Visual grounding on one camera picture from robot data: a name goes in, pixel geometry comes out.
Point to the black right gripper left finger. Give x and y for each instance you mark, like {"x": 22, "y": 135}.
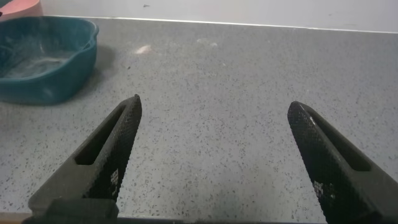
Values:
{"x": 102, "y": 161}

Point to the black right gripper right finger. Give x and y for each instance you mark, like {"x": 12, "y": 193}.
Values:
{"x": 335, "y": 174}

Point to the teal plastic tray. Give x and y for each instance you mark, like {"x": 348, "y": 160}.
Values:
{"x": 62, "y": 84}

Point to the pink bowl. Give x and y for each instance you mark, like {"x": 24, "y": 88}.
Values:
{"x": 21, "y": 7}

